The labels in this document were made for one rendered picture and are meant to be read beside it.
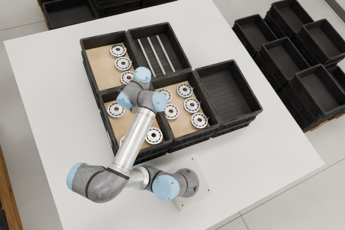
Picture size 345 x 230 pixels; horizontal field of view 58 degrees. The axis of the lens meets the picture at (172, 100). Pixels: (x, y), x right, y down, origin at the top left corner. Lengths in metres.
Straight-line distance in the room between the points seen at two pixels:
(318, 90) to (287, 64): 0.38
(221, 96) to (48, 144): 1.08
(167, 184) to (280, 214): 1.51
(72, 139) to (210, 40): 1.24
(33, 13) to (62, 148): 1.88
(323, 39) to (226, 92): 1.47
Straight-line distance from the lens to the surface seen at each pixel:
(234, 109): 1.99
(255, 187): 2.00
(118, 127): 1.79
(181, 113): 1.88
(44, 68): 2.18
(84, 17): 3.02
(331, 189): 3.15
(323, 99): 2.84
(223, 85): 2.06
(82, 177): 1.25
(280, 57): 3.04
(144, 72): 1.36
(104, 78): 1.95
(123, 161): 1.20
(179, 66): 2.05
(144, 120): 1.22
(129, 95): 1.31
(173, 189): 1.50
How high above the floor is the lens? 2.47
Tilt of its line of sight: 60 degrees down
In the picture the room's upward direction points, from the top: 20 degrees clockwise
